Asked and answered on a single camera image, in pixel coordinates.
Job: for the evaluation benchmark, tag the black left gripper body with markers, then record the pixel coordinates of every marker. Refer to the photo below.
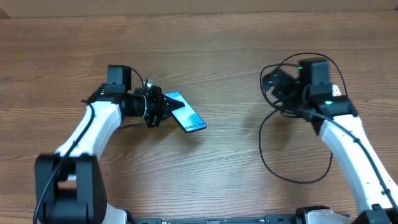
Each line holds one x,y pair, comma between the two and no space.
154,106

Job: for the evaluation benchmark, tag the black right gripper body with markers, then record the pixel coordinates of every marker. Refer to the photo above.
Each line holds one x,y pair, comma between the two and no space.
285,93

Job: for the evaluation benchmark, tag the blue Galaxy smartphone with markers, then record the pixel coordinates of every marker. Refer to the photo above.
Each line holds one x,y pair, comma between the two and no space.
186,116

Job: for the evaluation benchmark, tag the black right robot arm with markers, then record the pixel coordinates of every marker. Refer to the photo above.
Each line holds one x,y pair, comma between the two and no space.
313,97

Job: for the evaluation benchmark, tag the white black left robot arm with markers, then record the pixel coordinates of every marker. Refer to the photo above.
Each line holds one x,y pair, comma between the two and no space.
69,185

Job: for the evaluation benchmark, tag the white power strip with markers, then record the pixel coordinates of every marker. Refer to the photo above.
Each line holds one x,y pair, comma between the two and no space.
335,90

